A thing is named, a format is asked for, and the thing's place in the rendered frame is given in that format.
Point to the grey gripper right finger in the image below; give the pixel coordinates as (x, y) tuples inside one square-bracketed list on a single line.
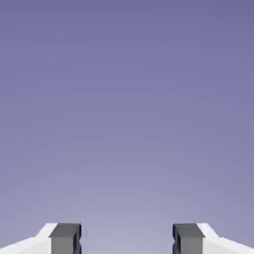
[(190, 241)]

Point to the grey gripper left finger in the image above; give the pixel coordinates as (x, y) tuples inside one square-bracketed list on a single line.
[(62, 241)]

